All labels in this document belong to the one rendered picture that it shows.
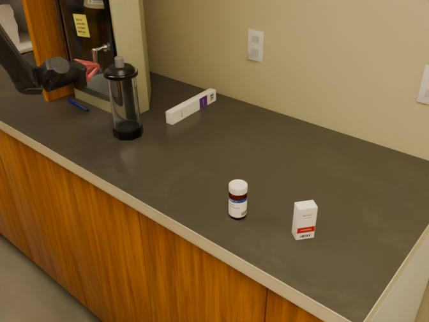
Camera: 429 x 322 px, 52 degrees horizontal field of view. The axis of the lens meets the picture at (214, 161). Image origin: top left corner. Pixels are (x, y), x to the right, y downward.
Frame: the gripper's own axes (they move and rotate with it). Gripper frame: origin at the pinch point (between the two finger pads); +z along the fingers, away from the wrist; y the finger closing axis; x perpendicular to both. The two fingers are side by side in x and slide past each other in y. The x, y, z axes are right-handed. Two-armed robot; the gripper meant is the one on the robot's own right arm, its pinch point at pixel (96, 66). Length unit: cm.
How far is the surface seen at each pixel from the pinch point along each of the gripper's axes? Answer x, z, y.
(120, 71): -5.3, -3.8, -17.4
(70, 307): 116, -23, 4
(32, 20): -7.0, -2.2, 32.2
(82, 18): -11.9, 4.5, 11.7
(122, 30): -11.6, 8.3, -4.7
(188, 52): 9.1, 48.5, 1.6
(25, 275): 120, -26, 39
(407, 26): -27, 48, -82
